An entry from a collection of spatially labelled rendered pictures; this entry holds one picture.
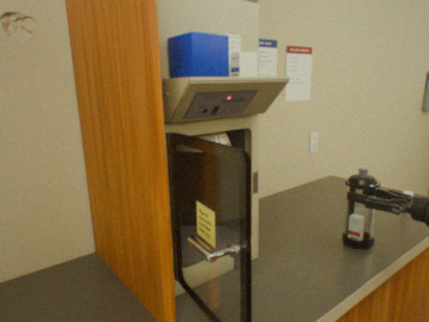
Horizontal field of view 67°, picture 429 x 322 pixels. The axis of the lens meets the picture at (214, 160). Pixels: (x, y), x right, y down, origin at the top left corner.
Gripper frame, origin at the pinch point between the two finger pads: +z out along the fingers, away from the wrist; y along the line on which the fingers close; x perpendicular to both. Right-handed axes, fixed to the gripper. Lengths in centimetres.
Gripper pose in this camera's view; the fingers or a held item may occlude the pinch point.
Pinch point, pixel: (362, 194)
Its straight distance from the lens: 121.9
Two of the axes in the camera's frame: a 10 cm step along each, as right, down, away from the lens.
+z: -6.1, -1.6, 7.8
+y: -7.9, 1.6, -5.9
